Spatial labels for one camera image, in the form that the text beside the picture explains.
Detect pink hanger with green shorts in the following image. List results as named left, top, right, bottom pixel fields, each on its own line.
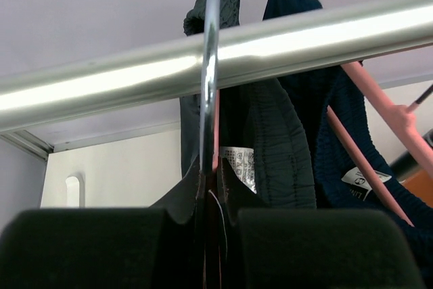
left=199, top=0, right=227, bottom=288

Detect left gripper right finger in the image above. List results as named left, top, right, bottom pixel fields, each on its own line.
left=238, top=208, right=425, bottom=288

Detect dark green shorts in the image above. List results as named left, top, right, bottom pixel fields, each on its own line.
left=148, top=0, right=319, bottom=289

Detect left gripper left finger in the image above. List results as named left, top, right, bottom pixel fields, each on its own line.
left=1, top=208, right=189, bottom=288

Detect metal clothes rack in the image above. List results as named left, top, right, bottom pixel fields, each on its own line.
left=0, top=0, right=433, bottom=208

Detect orange plastic basket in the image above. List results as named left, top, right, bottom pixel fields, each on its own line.
left=403, top=170, right=433, bottom=208

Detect navy blue shorts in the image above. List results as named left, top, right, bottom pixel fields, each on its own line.
left=263, top=0, right=433, bottom=263

